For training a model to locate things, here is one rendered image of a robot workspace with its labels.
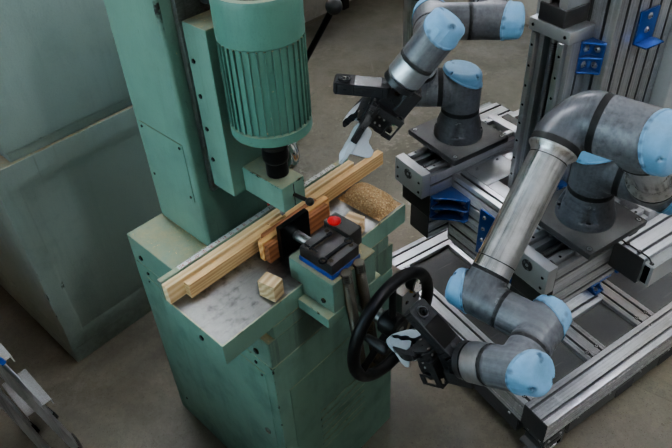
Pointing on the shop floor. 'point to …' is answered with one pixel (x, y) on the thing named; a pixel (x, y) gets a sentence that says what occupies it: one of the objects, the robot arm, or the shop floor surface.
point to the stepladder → (30, 401)
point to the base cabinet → (275, 387)
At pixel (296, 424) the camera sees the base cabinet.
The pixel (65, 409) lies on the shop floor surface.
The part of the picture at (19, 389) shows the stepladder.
